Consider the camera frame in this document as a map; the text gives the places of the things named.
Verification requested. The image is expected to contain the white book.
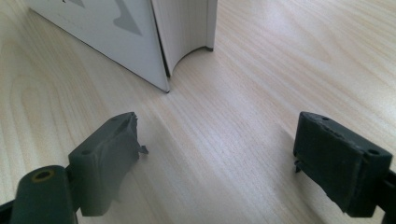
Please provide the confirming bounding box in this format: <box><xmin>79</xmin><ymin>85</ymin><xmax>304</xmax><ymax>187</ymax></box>
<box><xmin>26</xmin><ymin>0</ymin><xmax>219</xmax><ymax>94</ymax></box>

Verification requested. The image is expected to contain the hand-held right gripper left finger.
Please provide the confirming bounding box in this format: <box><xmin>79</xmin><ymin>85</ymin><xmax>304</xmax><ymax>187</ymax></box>
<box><xmin>67</xmin><ymin>111</ymin><xmax>149</xmax><ymax>217</ymax></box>

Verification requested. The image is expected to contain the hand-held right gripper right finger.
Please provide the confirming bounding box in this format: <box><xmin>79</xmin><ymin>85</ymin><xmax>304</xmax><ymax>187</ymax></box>
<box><xmin>292</xmin><ymin>111</ymin><xmax>394</xmax><ymax>218</ymax></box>

